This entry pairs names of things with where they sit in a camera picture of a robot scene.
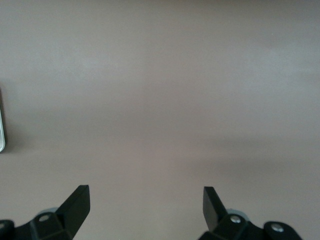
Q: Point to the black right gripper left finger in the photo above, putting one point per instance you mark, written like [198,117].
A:
[65,225]

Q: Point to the cream rabbit print tray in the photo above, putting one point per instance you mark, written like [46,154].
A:
[1,135]

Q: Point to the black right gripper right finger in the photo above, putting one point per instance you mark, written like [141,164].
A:
[225,227]

